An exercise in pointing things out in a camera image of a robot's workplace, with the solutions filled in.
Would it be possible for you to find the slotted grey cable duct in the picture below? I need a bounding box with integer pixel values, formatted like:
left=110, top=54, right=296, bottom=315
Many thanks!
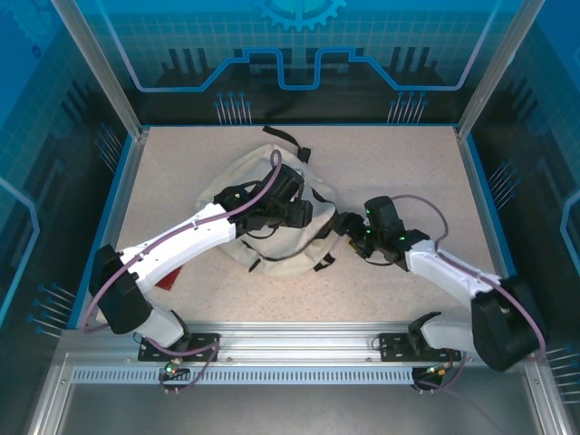
left=71, top=367, right=416, bottom=386

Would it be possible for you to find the aluminium frame post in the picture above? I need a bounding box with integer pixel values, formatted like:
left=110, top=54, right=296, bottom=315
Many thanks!
left=455, top=0, right=547, bottom=140
left=50, top=0, right=147, bottom=140

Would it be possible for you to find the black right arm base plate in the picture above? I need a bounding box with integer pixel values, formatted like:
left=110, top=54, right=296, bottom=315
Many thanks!
left=378, top=333, right=462, bottom=363

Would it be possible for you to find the aluminium mounting rail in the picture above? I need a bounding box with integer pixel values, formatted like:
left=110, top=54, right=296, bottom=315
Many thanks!
left=58, top=322, right=545, bottom=363

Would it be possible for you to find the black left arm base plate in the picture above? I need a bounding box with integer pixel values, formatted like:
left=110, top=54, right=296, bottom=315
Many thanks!
left=138, top=333, right=222, bottom=363

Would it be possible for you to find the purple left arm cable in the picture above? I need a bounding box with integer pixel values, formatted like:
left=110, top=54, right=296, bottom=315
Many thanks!
left=82, top=149, right=285, bottom=395

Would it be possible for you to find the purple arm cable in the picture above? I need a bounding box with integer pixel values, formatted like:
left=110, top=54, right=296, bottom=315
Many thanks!
left=82, top=149, right=285, bottom=395
left=389, top=194, right=547, bottom=395

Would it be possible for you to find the grey metal front tray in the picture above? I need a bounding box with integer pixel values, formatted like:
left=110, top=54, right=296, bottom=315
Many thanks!
left=26, top=353, right=567, bottom=435

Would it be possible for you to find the cream canvas backpack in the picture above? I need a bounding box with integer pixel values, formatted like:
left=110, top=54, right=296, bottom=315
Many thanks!
left=194, top=125, right=339, bottom=278

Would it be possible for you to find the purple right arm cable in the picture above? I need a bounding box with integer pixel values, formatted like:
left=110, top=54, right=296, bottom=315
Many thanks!
left=389, top=194, right=547, bottom=395

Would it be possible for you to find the red flat booklet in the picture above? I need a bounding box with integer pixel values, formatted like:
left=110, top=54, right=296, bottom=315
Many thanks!
left=155, top=266, right=183, bottom=291

